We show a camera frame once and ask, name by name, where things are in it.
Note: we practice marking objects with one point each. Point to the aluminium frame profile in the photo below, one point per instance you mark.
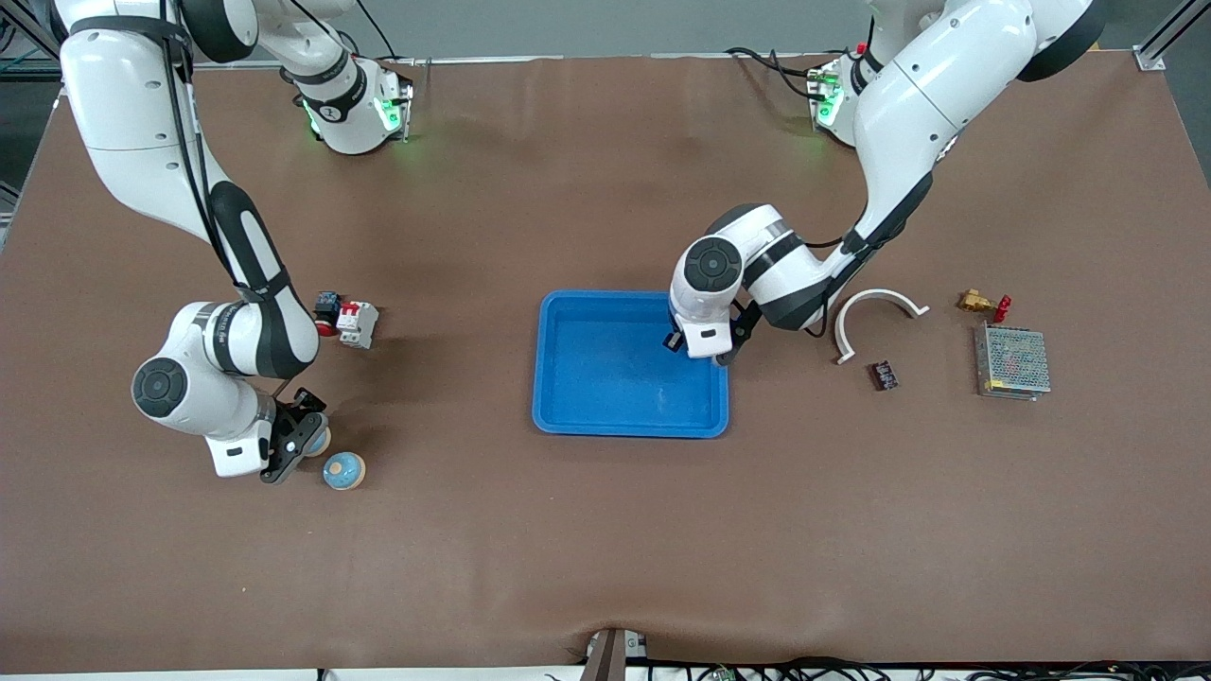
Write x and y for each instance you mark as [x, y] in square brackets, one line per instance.
[1159, 47]
[28, 28]

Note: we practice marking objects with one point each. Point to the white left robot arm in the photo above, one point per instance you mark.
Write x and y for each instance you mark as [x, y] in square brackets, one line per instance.
[927, 85]

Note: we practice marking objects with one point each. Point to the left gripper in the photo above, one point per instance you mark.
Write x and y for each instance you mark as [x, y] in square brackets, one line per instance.
[673, 340]

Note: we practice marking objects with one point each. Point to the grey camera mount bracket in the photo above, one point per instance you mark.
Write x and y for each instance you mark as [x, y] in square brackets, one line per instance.
[610, 657]

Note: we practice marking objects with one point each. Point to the metal mesh power supply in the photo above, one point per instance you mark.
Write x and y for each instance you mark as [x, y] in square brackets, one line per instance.
[1012, 361]

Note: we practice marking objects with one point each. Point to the white red circuit breaker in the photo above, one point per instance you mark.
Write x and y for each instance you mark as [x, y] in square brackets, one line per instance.
[358, 324]

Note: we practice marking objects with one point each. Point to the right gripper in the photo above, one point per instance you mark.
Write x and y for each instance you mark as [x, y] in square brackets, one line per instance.
[285, 416]

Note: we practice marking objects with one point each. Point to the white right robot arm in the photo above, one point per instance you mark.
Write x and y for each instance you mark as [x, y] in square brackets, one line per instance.
[123, 95]

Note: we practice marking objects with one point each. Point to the white semicircular pipe clamp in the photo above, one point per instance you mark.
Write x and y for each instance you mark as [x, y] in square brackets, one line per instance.
[889, 294]

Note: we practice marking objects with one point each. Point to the black purple-printed electrolytic capacitor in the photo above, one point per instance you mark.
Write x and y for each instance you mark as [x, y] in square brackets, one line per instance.
[885, 375]

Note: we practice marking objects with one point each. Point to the brown table cover sheet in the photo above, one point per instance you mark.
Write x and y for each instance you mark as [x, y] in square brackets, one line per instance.
[605, 530]

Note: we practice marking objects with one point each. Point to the black red emergency stop switch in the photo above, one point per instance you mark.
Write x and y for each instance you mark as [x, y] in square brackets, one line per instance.
[329, 307]

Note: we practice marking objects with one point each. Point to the blue plastic tray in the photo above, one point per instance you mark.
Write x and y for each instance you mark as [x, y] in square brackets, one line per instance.
[605, 378]

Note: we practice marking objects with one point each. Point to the blue bell with white button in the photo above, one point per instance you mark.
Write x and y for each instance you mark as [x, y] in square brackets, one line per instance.
[343, 471]
[324, 441]

